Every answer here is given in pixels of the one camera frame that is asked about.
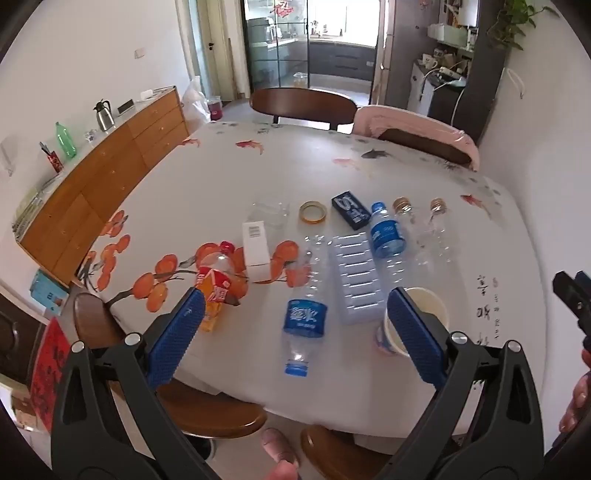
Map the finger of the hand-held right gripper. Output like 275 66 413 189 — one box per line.
553 271 591 333

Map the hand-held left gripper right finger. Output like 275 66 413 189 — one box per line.
375 287 546 480

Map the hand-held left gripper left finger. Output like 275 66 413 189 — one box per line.
51 286 222 480

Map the clear bottle with tan cap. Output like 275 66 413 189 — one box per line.
427 198 458 264
392 197 432 266

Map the person's right hand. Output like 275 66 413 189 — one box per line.
558 348 591 435

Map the white paper cup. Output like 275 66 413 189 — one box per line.
375 287 450 357

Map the orange soda bottle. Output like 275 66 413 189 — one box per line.
194 241 252 333

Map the clear plastic tray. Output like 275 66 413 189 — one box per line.
329 232 389 325

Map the small blue-label water bottle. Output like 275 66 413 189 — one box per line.
368 201 419 289

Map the large blue-label water bottle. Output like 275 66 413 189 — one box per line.
283 234 329 378

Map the white cardboard box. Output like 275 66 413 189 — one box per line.
242 220 273 283

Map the red paper decoration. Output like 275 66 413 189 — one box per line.
30 316 72 432

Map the light blue book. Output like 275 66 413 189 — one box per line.
30 270 70 319

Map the dark blue box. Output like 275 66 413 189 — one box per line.
331 190 372 230

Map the pink slipper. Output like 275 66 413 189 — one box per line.
261 428 301 467

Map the orange tape roll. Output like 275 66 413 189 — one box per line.
298 200 328 225

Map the person's leg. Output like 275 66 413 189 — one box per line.
263 459 301 480

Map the wooden sideboard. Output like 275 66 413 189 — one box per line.
13 85 190 289

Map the printed white tablecloth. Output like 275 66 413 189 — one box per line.
76 121 555 439

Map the red pen holder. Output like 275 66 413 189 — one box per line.
39 142 63 174

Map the pink cloth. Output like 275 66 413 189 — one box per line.
353 105 481 171

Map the green plastic bottle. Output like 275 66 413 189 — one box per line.
55 122 77 160

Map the dark tall cabinet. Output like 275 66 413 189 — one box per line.
455 28 511 144

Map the steel kettle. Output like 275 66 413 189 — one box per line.
93 99 116 132

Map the white plastic bag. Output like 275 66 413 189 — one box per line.
182 76 211 121

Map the green potted plant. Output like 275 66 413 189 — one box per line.
489 0 539 49

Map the white room door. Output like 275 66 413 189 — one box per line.
198 0 236 104

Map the black-framed glass door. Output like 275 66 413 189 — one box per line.
243 0 391 104

